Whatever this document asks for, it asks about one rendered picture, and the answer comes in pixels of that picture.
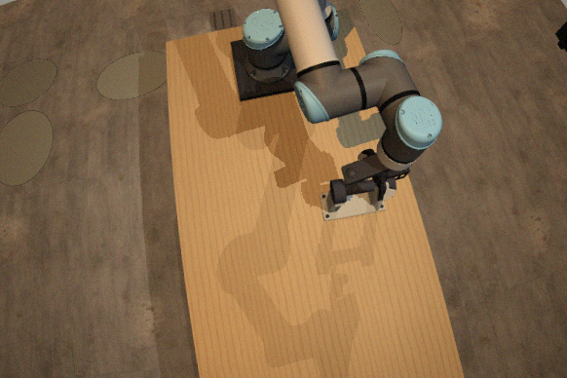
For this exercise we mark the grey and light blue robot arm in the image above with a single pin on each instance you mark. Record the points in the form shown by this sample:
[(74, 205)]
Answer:
[(305, 28)]

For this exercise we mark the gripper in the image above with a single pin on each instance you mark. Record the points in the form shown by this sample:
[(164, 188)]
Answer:
[(382, 190)]

